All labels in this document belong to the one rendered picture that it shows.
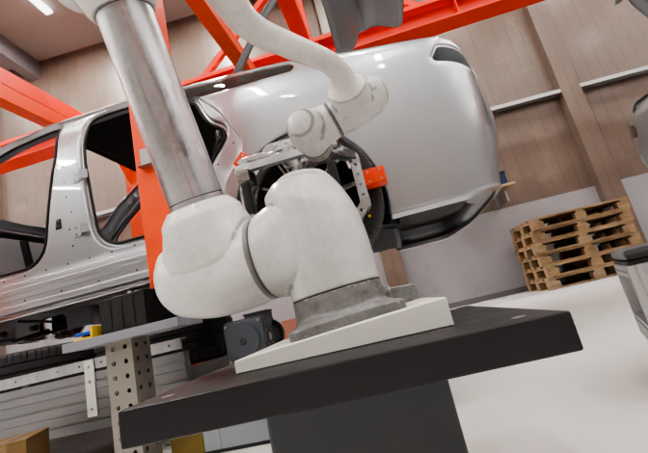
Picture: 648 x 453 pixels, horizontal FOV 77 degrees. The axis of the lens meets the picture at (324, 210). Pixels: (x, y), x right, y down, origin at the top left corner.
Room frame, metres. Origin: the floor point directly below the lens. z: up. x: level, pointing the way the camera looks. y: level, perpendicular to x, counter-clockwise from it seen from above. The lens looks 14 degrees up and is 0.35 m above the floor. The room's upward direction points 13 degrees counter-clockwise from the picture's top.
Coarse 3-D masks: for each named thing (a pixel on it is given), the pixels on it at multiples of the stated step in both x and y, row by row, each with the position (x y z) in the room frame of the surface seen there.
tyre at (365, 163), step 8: (288, 136) 1.76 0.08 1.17; (344, 144) 1.72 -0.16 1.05; (352, 144) 1.72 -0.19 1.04; (360, 152) 1.71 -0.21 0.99; (360, 160) 1.71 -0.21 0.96; (368, 160) 1.71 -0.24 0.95; (368, 168) 1.71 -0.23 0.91; (368, 192) 1.71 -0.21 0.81; (376, 192) 1.71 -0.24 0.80; (240, 200) 1.79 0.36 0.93; (376, 200) 1.71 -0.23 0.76; (376, 208) 1.71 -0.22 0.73; (384, 208) 1.91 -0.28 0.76; (368, 216) 1.71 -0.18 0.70; (376, 216) 1.71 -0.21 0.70; (368, 224) 1.71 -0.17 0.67; (376, 224) 1.72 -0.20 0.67; (368, 232) 1.72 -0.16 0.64; (376, 232) 1.81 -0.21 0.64
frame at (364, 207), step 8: (272, 144) 1.68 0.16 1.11; (280, 144) 1.67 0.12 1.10; (288, 144) 1.67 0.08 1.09; (280, 152) 1.72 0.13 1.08; (352, 160) 1.63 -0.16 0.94; (352, 168) 1.63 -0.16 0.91; (360, 168) 1.63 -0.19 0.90; (256, 176) 1.70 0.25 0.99; (360, 176) 1.63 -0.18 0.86; (360, 184) 1.67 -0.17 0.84; (240, 192) 1.70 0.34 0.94; (360, 192) 1.63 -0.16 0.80; (360, 200) 1.63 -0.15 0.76; (368, 200) 1.63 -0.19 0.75; (360, 208) 1.63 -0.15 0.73; (368, 208) 1.65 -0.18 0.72
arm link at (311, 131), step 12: (300, 108) 0.95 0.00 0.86; (312, 108) 0.99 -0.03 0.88; (324, 108) 0.99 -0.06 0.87; (288, 120) 0.96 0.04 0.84; (300, 120) 0.95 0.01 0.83; (312, 120) 0.95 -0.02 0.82; (324, 120) 0.98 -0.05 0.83; (288, 132) 0.99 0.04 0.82; (300, 132) 0.96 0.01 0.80; (312, 132) 0.96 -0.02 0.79; (324, 132) 0.99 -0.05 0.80; (336, 132) 1.01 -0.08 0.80; (300, 144) 0.99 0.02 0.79; (312, 144) 1.00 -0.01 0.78; (324, 144) 1.03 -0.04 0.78; (312, 156) 1.10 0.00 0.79
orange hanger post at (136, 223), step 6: (132, 174) 4.56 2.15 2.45; (126, 180) 4.57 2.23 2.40; (132, 180) 4.56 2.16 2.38; (126, 186) 4.57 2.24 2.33; (132, 186) 4.56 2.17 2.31; (126, 192) 4.58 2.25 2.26; (138, 216) 4.56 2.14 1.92; (132, 222) 4.57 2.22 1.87; (138, 222) 4.56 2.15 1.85; (132, 228) 4.57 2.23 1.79; (138, 228) 4.56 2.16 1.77; (132, 234) 4.57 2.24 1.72; (138, 234) 4.56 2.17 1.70
